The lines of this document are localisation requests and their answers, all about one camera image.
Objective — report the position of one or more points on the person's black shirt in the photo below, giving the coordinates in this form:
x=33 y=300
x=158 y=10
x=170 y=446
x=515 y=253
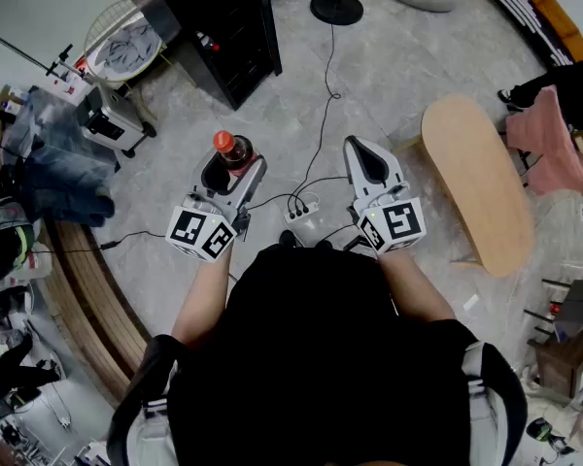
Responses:
x=320 y=357

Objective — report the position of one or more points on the white plastic jug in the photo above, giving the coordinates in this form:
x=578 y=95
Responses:
x=31 y=266

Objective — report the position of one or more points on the transparent plastic table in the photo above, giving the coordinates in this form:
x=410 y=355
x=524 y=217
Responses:
x=53 y=124

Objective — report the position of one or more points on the curved wooden platform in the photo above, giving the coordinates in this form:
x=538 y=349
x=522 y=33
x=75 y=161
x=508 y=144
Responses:
x=92 y=309

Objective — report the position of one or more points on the white paper slip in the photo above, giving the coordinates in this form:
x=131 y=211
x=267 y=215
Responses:
x=471 y=301

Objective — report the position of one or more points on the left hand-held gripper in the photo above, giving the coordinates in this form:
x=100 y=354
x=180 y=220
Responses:
x=201 y=231

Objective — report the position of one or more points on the person's left black shoe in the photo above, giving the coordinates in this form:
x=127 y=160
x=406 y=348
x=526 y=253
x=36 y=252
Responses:
x=287 y=238

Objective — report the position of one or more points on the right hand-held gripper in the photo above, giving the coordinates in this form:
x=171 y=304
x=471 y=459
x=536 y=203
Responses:
x=393 y=226

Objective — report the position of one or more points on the pink cloth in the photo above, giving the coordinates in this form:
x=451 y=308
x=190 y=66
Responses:
x=549 y=148

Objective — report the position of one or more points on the black mini fridge cabinet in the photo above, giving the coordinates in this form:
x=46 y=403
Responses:
x=233 y=32

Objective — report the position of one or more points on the dark brown wooden cabinet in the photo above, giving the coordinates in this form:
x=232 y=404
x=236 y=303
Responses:
x=563 y=362

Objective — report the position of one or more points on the person's right black shoe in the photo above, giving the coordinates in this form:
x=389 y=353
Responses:
x=324 y=244

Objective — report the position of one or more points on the silver wheeled case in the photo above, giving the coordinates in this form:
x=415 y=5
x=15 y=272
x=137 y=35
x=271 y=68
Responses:
x=109 y=114

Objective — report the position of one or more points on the person's right forearm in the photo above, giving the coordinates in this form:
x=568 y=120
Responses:
x=413 y=289

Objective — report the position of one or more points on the light wooden oval table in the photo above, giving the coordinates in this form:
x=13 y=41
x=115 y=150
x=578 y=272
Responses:
x=471 y=177

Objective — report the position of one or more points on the white power strip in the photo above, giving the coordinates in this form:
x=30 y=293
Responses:
x=313 y=208

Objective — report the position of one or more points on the person's black shoe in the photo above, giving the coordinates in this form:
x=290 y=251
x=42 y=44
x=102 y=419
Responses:
x=287 y=238
x=324 y=244

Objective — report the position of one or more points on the person's left forearm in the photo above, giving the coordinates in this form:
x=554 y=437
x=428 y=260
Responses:
x=201 y=299

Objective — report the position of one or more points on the grey patterned cloth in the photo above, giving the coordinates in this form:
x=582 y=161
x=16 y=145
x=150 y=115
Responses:
x=126 y=49

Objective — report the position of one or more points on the red-capped cola bottle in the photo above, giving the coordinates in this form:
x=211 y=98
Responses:
x=240 y=156

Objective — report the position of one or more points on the black white striped blanket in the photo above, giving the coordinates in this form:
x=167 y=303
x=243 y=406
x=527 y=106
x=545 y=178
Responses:
x=520 y=17

